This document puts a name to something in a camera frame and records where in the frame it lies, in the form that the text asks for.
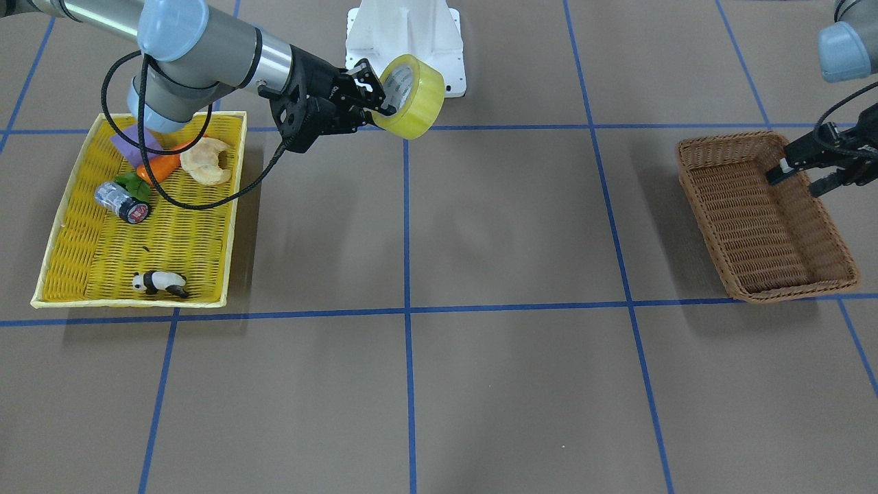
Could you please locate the yellow tape roll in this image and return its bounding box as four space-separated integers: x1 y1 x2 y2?
380 54 445 140

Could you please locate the orange toy carrot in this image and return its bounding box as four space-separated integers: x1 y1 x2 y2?
135 153 182 184

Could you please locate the small silver can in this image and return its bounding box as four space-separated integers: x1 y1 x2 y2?
94 181 152 224

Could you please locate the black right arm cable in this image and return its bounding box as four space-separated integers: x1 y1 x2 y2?
100 49 289 211

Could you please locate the black white panda figure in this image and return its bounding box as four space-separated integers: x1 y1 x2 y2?
131 271 189 299

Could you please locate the purple foam block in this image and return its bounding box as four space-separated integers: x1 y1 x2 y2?
110 126 165 169

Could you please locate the beige croissant toy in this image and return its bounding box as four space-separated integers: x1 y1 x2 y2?
180 137 231 185

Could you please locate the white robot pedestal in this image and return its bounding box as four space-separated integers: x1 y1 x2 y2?
345 1 467 98

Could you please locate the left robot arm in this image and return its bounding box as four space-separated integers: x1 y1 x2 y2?
765 1 877 198

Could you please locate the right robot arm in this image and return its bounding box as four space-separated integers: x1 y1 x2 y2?
2 1 398 153

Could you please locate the brown wicker basket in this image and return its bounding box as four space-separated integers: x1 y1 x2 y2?
676 130 860 304

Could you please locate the yellow woven basket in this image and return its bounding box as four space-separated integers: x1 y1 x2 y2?
31 115 237 307

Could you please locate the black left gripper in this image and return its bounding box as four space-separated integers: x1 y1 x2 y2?
766 104 877 198

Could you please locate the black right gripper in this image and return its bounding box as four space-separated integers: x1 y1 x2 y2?
259 47 394 154

